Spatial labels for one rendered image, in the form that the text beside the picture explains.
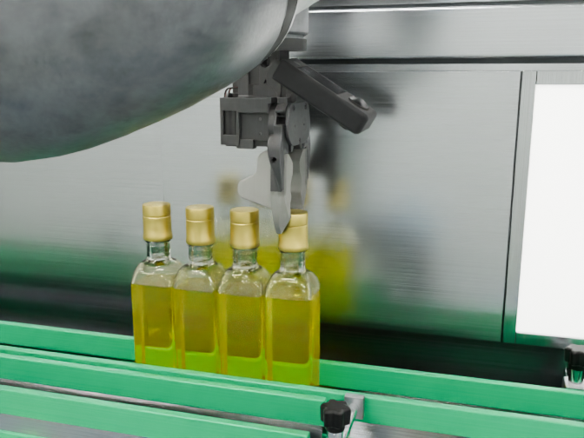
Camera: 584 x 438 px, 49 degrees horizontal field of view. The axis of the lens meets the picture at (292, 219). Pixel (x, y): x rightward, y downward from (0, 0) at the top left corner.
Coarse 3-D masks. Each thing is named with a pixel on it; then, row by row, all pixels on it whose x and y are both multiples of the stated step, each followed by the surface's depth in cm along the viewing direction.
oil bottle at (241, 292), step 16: (224, 272) 77; (240, 272) 75; (256, 272) 76; (224, 288) 75; (240, 288) 75; (256, 288) 75; (224, 304) 76; (240, 304) 75; (256, 304) 75; (224, 320) 76; (240, 320) 76; (256, 320) 75; (224, 336) 77; (240, 336) 76; (256, 336) 76; (224, 352) 77; (240, 352) 77; (256, 352) 76; (224, 368) 78; (240, 368) 77; (256, 368) 76
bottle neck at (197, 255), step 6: (192, 246) 77; (198, 246) 77; (204, 246) 77; (210, 246) 78; (192, 252) 77; (198, 252) 77; (204, 252) 77; (210, 252) 78; (192, 258) 77; (198, 258) 77; (204, 258) 77; (210, 258) 78; (198, 264) 77
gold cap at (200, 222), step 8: (192, 208) 76; (200, 208) 76; (208, 208) 76; (192, 216) 76; (200, 216) 76; (208, 216) 76; (192, 224) 76; (200, 224) 76; (208, 224) 76; (192, 232) 76; (200, 232) 76; (208, 232) 77; (192, 240) 76; (200, 240) 76; (208, 240) 77
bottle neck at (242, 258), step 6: (234, 252) 76; (240, 252) 75; (246, 252) 75; (252, 252) 76; (234, 258) 76; (240, 258) 76; (246, 258) 75; (252, 258) 76; (234, 264) 76; (240, 264) 76; (246, 264) 76; (252, 264) 76
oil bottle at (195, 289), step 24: (192, 264) 77; (216, 264) 79; (192, 288) 77; (216, 288) 77; (192, 312) 77; (216, 312) 77; (192, 336) 78; (216, 336) 78; (192, 360) 79; (216, 360) 78
